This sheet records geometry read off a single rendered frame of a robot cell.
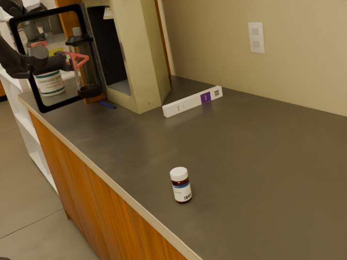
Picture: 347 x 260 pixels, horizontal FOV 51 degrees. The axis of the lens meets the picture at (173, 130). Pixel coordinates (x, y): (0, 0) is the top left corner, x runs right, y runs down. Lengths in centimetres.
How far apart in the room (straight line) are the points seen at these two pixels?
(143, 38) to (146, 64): 10
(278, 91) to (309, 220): 73
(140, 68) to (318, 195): 86
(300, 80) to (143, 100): 60
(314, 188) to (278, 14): 68
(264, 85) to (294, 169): 59
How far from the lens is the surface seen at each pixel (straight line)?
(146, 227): 105
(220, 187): 92
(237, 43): 153
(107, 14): 151
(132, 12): 142
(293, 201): 85
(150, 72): 147
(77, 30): 147
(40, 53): 136
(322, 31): 125
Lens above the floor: 145
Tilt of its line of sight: 24 degrees down
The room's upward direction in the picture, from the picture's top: 11 degrees counter-clockwise
